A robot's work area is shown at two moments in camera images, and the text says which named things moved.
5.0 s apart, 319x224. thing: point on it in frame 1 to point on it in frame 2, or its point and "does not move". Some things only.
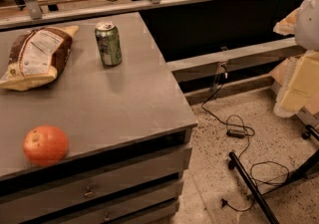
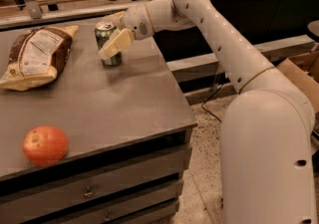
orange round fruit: x=45 y=145 does not move
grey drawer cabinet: x=129 y=127 does not move
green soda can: x=108 y=40 does not move
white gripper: x=308 y=24 to x=136 y=23
